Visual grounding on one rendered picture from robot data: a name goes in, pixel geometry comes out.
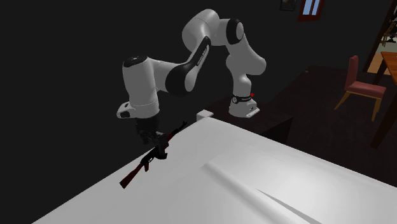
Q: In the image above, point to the red framed window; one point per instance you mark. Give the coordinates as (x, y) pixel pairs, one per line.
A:
(311, 9)

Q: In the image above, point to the white bed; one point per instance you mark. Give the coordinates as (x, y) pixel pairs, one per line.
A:
(235, 186)

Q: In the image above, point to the dark framed wall picture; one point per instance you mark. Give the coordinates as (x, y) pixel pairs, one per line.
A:
(287, 4)

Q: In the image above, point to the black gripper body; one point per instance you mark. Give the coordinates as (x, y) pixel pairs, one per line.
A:
(146, 125)

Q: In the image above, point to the brown wooden table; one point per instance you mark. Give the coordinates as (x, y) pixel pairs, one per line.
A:
(391, 63)

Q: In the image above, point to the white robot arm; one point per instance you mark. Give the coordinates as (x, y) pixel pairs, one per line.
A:
(141, 83)

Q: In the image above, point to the dark robot stand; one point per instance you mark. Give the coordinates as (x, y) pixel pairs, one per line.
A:
(270, 119)

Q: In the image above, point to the red upholstered wooden chair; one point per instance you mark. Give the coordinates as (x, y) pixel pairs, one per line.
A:
(366, 88)

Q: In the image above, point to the black and red toy rifle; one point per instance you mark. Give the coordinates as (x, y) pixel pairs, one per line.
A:
(134, 174)

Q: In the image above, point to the dark wooden door frame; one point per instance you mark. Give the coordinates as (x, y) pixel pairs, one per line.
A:
(377, 37)

